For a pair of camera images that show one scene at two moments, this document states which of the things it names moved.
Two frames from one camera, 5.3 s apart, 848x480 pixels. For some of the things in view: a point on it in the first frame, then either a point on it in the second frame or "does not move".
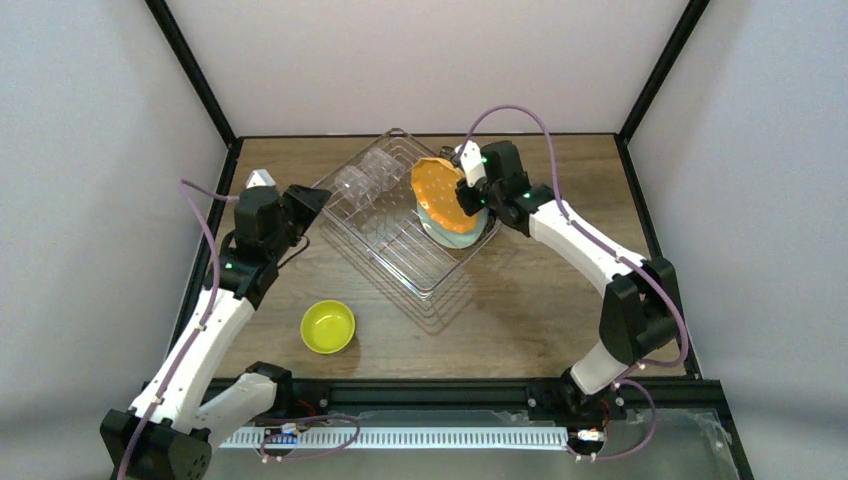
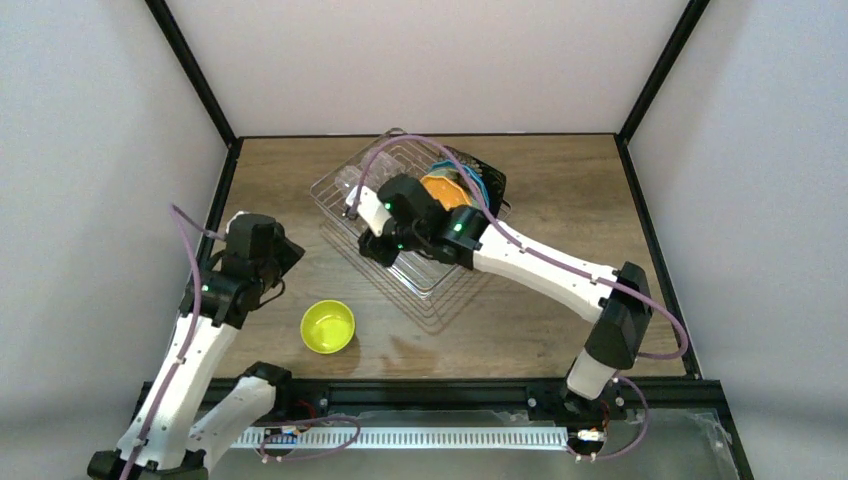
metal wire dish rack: [373, 199] does not move
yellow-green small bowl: [327, 326] does not move
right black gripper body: [473, 199] → [374, 245]
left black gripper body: [299, 205] → [282, 263]
